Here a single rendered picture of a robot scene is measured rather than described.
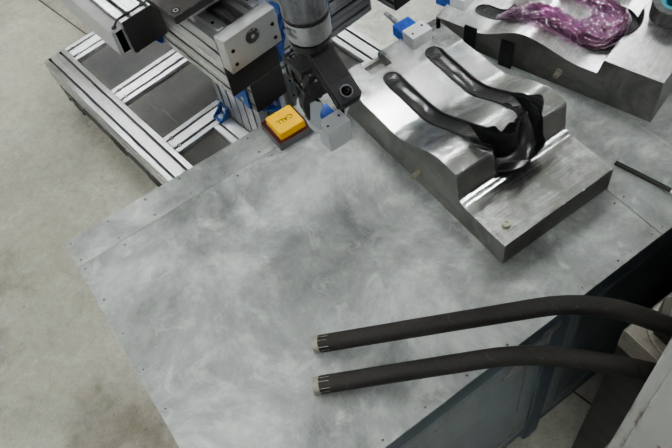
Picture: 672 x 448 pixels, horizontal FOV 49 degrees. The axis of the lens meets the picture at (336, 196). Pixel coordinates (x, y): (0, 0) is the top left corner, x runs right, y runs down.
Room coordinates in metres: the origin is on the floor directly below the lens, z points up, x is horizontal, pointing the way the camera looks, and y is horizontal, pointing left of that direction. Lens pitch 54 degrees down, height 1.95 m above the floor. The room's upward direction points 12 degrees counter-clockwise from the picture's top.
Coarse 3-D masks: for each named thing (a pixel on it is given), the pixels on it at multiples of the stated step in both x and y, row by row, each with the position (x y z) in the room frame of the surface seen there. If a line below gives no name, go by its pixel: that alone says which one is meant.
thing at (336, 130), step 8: (320, 112) 0.94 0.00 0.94; (328, 112) 0.93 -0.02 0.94; (336, 112) 0.92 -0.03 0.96; (328, 120) 0.90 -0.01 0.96; (336, 120) 0.90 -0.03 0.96; (344, 120) 0.90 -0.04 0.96; (328, 128) 0.88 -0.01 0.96; (336, 128) 0.88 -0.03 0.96; (344, 128) 0.89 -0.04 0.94; (320, 136) 0.90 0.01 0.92; (328, 136) 0.87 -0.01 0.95; (336, 136) 0.88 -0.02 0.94; (344, 136) 0.89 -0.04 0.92; (352, 136) 0.89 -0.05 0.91; (328, 144) 0.88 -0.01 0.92; (336, 144) 0.88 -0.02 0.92
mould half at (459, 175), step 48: (384, 48) 1.13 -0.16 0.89; (384, 96) 1.00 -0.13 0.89; (432, 96) 0.98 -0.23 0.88; (384, 144) 0.94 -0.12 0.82; (432, 144) 0.83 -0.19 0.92; (576, 144) 0.81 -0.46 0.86; (432, 192) 0.80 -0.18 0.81; (480, 192) 0.74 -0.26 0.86; (528, 192) 0.72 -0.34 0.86; (576, 192) 0.70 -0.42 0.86; (480, 240) 0.68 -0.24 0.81; (528, 240) 0.65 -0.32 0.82
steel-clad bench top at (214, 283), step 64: (576, 128) 0.89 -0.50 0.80; (640, 128) 0.86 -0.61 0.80; (192, 192) 0.93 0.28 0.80; (256, 192) 0.90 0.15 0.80; (320, 192) 0.87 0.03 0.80; (384, 192) 0.83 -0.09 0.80; (640, 192) 0.71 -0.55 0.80; (128, 256) 0.81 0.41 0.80; (192, 256) 0.78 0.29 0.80; (256, 256) 0.75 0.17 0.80; (320, 256) 0.72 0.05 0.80; (384, 256) 0.69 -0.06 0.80; (448, 256) 0.66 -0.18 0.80; (576, 256) 0.61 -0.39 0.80; (128, 320) 0.67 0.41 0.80; (192, 320) 0.64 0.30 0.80; (256, 320) 0.62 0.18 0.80; (320, 320) 0.59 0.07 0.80; (384, 320) 0.57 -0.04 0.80; (192, 384) 0.52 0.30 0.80; (256, 384) 0.50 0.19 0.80; (448, 384) 0.43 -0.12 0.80
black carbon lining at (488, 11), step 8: (480, 8) 1.23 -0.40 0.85; (488, 8) 1.23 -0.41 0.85; (496, 8) 1.22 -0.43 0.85; (488, 16) 1.20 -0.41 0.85; (496, 16) 1.20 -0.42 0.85; (632, 16) 1.09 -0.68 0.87; (640, 16) 1.07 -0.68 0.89; (632, 24) 1.07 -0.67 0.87; (640, 24) 1.06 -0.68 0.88; (632, 32) 1.01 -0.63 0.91; (608, 48) 1.02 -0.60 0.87
